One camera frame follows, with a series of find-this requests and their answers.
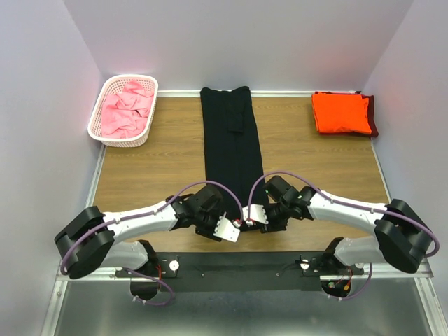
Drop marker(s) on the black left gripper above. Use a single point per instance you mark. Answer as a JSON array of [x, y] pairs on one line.
[[209, 234]]

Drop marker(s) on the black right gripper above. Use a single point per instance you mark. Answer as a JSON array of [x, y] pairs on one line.
[[272, 226]]

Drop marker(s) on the black t-shirt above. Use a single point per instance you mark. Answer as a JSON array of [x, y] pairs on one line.
[[232, 152]]

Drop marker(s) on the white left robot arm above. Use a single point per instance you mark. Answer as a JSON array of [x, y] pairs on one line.
[[89, 238]]

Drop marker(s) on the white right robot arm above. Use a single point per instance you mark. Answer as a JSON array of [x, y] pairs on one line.
[[396, 235]]

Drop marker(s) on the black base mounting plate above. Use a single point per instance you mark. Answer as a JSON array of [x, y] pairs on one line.
[[193, 281]]

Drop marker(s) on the pink plastic laundry basket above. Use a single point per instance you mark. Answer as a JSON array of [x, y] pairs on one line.
[[113, 85]]

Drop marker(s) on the pink crumpled t-shirt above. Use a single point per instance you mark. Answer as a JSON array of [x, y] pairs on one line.
[[125, 114]]

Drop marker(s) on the maroon folded t-shirt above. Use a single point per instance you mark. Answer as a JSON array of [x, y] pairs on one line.
[[374, 117]]

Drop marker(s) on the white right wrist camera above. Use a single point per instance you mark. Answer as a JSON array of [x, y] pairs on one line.
[[255, 214]]

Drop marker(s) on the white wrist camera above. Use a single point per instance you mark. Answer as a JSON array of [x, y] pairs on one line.
[[255, 214], [225, 229]]

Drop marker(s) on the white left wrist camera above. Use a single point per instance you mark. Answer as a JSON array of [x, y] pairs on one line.
[[225, 229]]

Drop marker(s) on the aluminium front rail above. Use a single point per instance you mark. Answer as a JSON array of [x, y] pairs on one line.
[[143, 259]]

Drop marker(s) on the aluminium back rail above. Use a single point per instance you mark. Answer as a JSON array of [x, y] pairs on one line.
[[254, 93]]

